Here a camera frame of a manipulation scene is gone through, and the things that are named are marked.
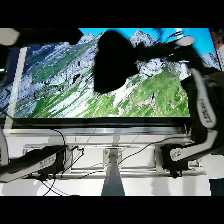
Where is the black cable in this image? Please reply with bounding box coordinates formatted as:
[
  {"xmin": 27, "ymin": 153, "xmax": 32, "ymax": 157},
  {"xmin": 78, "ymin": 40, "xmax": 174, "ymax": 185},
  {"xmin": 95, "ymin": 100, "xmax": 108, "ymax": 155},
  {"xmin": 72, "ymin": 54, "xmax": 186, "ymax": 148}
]
[
  {"xmin": 116, "ymin": 136, "xmax": 181, "ymax": 168},
  {"xmin": 40, "ymin": 129, "xmax": 86, "ymax": 197}
]

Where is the silver frame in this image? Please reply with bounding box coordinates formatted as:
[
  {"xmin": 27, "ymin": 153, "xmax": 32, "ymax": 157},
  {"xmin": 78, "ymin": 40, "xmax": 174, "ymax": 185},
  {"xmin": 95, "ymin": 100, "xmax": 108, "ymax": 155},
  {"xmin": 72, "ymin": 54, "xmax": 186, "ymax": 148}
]
[{"xmin": 0, "ymin": 125, "xmax": 224, "ymax": 197}]

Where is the black garment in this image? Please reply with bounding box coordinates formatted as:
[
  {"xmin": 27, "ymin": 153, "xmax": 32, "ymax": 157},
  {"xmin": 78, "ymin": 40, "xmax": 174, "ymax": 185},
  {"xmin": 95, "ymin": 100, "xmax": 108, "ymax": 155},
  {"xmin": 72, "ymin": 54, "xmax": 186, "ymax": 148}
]
[{"xmin": 92, "ymin": 29, "xmax": 143, "ymax": 95}]

